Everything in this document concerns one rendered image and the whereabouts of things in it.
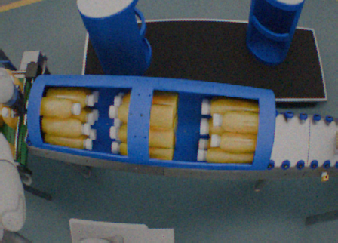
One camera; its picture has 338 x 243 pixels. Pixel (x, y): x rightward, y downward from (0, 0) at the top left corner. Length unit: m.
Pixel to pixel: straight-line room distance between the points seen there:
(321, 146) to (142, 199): 1.26
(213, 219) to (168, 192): 0.31
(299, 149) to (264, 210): 0.95
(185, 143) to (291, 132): 0.44
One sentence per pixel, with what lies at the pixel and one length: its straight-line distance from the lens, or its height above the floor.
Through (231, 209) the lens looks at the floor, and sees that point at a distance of 2.79.
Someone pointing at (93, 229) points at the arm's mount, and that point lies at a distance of 1.74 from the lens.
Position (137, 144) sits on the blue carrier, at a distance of 1.62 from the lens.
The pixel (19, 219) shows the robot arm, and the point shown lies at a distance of 0.98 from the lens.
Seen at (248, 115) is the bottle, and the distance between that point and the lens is 1.65.
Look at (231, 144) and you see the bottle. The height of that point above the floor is 1.14.
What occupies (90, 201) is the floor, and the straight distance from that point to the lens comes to 2.85.
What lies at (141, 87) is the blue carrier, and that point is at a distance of 1.65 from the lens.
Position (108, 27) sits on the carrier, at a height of 0.92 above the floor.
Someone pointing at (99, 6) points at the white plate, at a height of 1.04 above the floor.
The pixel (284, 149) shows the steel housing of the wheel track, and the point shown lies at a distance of 1.92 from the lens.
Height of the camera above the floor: 2.78
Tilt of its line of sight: 75 degrees down
